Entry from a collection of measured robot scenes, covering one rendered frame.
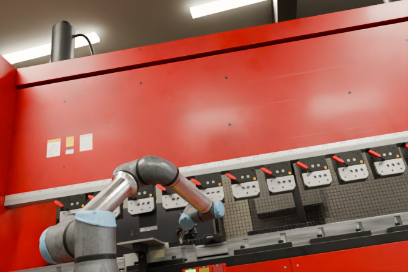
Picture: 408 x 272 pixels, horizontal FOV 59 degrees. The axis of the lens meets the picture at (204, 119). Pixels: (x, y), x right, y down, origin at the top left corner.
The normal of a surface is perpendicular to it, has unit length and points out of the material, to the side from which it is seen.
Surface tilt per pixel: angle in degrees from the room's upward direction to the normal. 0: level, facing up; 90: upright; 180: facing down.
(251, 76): 90
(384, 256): 90
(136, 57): 90
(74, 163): 90
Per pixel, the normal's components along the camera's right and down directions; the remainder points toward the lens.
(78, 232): -0.54, -0.29
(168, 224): -0.11, -0.41
